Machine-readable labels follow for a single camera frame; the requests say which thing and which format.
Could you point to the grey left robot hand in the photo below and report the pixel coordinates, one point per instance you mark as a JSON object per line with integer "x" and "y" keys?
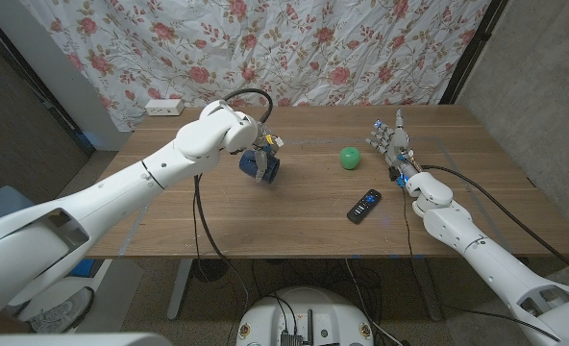
{"x": 261, "y": 165}

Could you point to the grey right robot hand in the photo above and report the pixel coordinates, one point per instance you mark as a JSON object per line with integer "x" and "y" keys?
{"x": 396, "y": 144}

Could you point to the dark blue ceramic mug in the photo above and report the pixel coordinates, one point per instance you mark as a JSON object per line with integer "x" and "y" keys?
{"x": 272, "y": 169}

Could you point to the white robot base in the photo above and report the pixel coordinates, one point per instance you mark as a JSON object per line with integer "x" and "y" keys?
{"x": 308, "y": 312}

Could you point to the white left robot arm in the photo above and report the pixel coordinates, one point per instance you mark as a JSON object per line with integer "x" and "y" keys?
{"x": 121, "y": 182}

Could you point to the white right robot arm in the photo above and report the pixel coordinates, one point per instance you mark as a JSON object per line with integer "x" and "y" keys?
{"x": 457, "y": 226}

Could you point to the black TV remote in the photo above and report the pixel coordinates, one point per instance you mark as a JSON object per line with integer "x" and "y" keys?
{"x": 363, "y": 206}

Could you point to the green apple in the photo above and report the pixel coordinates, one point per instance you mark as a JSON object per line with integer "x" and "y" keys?
{"x": 350, "y": 158}

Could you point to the white power strip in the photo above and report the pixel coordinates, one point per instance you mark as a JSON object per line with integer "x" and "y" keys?
{"x": 164, "y": 107}

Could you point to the black round floor disc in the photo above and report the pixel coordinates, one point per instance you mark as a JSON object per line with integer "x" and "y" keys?
{"x": 212, "y": 270}

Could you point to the floral backdrop cloth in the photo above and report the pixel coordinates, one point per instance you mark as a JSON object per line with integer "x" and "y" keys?
{"x": 265, "y": 48}

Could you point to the black backdrop stand pole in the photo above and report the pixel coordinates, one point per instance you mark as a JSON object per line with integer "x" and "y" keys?
{"x": 472, "y": 48}

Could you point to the white table leg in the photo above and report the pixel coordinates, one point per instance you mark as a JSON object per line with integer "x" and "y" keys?
{"x": 179, "y": 293}

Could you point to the grey table leg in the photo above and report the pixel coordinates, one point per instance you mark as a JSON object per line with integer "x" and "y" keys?
{"x": 428, "y": 298}

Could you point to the black antenna stub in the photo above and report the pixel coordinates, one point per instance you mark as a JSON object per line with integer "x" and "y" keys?
{"x": 310, "y": 327}

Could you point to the grey finned box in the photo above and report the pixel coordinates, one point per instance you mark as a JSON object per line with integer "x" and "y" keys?
{"x": 291, "y": 339}

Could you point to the white floor sheet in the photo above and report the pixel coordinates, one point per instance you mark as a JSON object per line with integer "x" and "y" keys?
{"x": 116, "y": 293}

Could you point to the blue floor mat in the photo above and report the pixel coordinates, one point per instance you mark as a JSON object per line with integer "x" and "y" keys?
{"x": 82, "y": 268}

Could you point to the white upright panel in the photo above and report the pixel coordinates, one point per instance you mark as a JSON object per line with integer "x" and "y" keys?
{"x": 63, "y": 81}

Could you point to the grey sneaker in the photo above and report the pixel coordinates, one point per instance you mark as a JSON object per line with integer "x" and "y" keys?
{"x": 63, "y": 310}

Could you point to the white robot chest shell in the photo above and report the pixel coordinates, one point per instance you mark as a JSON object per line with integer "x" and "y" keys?
{"x": 73, "y": 340}

